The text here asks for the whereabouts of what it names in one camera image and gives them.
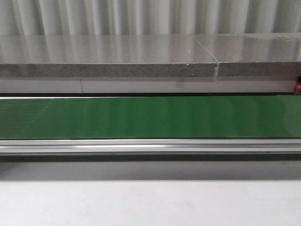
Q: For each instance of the grey stone slab left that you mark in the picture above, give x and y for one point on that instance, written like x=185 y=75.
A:
x=104 y=56

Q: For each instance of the grey stone slab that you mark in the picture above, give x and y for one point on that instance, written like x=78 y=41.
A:
x=104 y=56
x=270 y=54

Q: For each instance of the green conveyor belt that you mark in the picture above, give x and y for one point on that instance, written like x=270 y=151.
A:
x=151 y=117

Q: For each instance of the grey stone slab right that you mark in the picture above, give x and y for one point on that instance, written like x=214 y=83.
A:
x=270 y=54

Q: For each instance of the red plastic tray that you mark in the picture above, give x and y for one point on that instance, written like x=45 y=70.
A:
x=298 y=87

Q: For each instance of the white pleated curtain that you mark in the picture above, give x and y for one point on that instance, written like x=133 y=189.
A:
x=117 y=17

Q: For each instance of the aluminium conveyor frame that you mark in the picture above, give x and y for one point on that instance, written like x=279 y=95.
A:
x=123 y=146

